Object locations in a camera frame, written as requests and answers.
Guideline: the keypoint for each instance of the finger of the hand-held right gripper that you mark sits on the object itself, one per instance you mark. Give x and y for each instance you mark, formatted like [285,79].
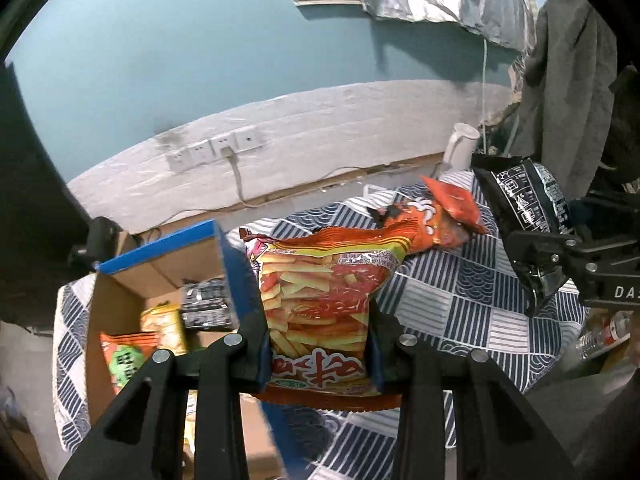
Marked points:
[582,215]
[545,250]

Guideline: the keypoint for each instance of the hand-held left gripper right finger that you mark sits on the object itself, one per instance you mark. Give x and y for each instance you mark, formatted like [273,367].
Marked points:
[382,355]

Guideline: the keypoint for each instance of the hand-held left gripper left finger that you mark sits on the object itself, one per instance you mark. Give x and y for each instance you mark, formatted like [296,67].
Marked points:
[250,352]

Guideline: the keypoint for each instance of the red fries snack bag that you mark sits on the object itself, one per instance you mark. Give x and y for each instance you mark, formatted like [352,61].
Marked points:
[320,300]

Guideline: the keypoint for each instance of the yellow snack packet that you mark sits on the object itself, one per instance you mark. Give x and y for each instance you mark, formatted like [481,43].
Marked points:
[190,420]
[167,327]

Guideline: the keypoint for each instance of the green orange snack bag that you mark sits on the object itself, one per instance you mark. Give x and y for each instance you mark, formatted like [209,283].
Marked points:
[125,360]

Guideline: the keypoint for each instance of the blue cardboard box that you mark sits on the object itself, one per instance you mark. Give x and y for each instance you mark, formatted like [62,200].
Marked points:
[117,310]

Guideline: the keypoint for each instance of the clear plastic bottle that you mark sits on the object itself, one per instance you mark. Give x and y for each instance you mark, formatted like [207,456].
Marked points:
[607,332]

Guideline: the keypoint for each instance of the navy white patterned tablecloth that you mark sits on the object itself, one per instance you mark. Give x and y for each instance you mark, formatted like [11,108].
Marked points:
[450,285]

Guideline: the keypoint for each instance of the small orange red packet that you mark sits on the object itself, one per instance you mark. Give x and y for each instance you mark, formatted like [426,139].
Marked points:
[455,200]

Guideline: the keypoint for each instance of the grey hanging cloth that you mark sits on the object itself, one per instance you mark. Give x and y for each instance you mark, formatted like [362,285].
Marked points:
[570,100]

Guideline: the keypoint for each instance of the orange black snack bag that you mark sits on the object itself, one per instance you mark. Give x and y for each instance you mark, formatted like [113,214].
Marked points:
[425,230]

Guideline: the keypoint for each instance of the white jug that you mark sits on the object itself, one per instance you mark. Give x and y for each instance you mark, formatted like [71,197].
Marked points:
[460,147]

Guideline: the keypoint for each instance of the dark furniture panel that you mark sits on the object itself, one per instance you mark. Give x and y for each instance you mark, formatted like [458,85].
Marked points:
[35,200]

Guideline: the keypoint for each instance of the white wall socket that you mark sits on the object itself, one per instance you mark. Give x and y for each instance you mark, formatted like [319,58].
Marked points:
[187,157]
[222,144]
[247,138]

